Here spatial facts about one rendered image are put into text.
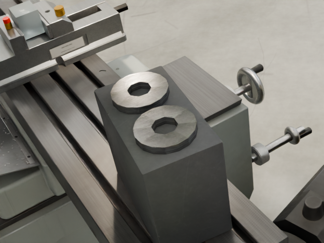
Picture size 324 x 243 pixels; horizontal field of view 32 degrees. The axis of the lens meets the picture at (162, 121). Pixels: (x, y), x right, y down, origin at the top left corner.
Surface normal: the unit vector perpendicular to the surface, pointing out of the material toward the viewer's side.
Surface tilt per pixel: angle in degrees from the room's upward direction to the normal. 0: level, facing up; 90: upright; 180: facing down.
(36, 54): 90
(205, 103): 0
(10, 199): 90
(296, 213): 0
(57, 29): 90
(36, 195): 90
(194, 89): 0
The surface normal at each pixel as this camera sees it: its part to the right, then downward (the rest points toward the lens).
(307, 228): -0.15, -0.76
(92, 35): 0.48, 0.50
